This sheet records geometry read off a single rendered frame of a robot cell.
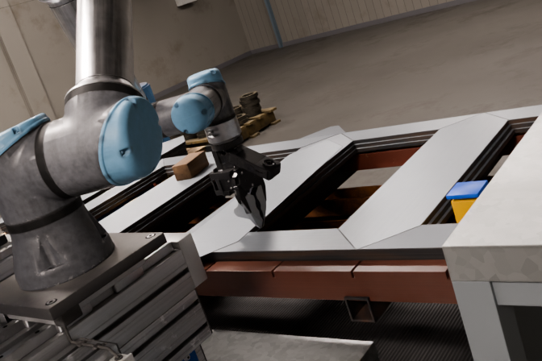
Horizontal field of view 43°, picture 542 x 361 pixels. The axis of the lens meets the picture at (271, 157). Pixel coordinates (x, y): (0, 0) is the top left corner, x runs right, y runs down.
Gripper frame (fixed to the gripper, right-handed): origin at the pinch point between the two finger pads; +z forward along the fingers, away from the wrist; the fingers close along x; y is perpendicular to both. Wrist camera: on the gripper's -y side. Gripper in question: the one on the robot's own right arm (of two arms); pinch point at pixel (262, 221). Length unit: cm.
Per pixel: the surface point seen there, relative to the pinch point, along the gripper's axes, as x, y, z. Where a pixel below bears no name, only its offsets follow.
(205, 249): 10.8, 8.7, 0.8
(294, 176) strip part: -28.6, 9.8, 0.9
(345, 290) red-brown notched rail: 16.5, -28.3, 6.8
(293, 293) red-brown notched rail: 16.4, -16.3, 7.8
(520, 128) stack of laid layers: -52, -42, 3
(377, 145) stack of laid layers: -52, -3, 3
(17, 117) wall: -447, 771, 28
